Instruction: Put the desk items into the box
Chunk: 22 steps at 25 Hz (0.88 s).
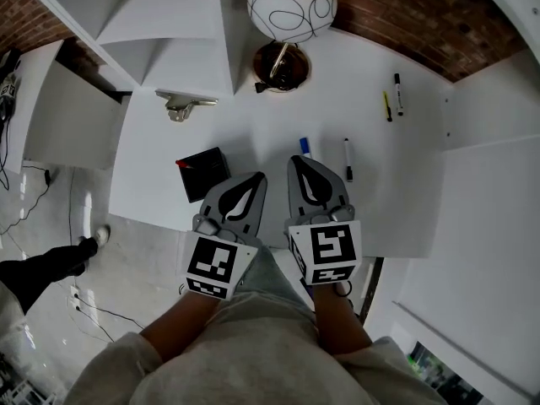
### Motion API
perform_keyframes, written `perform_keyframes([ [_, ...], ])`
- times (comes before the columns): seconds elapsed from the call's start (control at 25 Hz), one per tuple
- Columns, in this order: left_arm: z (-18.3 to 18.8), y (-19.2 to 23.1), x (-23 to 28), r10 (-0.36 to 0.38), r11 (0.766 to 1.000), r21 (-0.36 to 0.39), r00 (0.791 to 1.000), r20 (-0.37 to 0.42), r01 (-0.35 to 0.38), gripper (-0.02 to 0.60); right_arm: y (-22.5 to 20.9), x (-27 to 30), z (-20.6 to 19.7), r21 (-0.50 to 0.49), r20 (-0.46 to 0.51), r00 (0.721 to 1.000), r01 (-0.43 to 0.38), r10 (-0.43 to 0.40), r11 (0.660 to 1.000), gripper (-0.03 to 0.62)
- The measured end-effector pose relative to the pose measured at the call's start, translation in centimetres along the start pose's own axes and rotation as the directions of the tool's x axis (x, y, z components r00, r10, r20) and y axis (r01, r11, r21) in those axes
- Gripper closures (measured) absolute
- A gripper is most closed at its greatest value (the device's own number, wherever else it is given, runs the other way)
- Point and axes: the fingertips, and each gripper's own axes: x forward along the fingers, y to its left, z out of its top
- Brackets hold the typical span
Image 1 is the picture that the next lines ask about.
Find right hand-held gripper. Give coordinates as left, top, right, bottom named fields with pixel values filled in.
left=286, top=154, right=363, bottom=287

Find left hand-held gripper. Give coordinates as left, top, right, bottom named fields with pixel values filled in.
left=179, top=171, right=268, bottom=301

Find black box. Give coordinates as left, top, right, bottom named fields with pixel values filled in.
left=175, top=146, right=232, bottom=204

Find slim black white marker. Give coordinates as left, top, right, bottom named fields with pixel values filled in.
left=342, top=138, right=355, bottom=183

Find silver metal clip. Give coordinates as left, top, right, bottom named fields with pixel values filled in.
left=154, top=89, right=219, bottom=123

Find thick black white marker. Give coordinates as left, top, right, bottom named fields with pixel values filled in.
left=393, top=73, right=407, bottom=116

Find person's left forearm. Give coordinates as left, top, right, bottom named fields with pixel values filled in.
left=138, top=288, right=221, bottom=365

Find person's right forearm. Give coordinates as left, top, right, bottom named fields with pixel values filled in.
left=310, top=283, right=374, bottom=357

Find white desk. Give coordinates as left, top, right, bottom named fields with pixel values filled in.
left=107, top=26, right=457, bottom=262

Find person's light jeans leg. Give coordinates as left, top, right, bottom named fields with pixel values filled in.
left=235, top=244, right=318, bottom=325

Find person's grey sweater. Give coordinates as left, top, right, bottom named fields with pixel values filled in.
left=62, top=300, right=449, bottom=405

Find white cabinet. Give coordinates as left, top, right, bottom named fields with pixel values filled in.
left=391, top=47, right=540, bottom=400

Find white floor socket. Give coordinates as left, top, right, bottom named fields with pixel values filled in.
left=66, top=283, right=83, bottom=312

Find white side table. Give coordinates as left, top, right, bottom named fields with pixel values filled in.
left=19, top=39, right=132, bottom=171

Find white globe table lamp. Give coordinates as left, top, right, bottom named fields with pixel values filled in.
left=246, top=0, right=339, bottom=95

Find white shelf unit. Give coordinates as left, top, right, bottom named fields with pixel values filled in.
left=20, top=0, right=255, bottom=99

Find black floor cable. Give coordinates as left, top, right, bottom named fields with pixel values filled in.
left=0, top=165, right=54, bottom=238

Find black device with cables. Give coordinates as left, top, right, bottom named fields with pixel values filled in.
left=0, top=47, right=23, bottom=122

